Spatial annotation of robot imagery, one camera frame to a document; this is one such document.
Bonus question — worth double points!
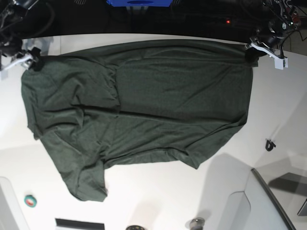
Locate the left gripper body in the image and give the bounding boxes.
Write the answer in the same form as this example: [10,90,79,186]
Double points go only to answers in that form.
[245,28,287,58]

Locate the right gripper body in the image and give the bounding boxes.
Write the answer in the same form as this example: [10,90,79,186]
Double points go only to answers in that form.
[0,38,34,71]

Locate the dark green t-shirt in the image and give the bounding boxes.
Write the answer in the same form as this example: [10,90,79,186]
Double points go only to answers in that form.
[21,40,258,202]

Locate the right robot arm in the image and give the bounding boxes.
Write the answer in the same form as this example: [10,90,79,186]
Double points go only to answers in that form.
[0,0,44,73]

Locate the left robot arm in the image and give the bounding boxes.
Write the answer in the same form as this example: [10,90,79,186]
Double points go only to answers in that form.
[245,0,307,69]

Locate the black clip on table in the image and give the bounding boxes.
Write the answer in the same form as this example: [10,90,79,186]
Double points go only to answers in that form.
[265,139,276,152]

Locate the grey round knob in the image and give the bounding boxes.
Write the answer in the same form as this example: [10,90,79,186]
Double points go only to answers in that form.
[189,218,205,230]

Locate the black round dial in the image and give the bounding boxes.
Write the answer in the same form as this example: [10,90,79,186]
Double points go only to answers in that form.
[126,225,145,230]

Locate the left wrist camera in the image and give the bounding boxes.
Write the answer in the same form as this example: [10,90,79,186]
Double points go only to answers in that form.
[274,57,288,70]

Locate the black cable bundle background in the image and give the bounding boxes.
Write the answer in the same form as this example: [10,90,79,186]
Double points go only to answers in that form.
[287,0,307,42]

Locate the blue mount plate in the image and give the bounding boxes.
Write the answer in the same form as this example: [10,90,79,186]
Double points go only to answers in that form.
[106,0,172,7]

